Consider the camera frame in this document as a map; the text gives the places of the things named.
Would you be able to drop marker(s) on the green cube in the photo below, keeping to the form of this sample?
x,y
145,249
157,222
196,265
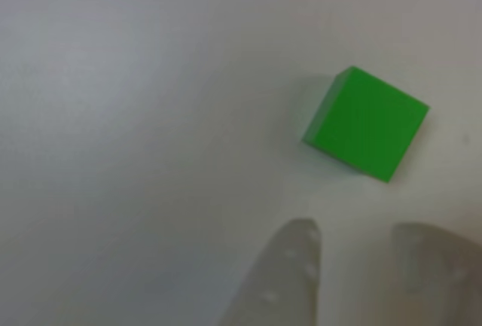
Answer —
x,y
369,126

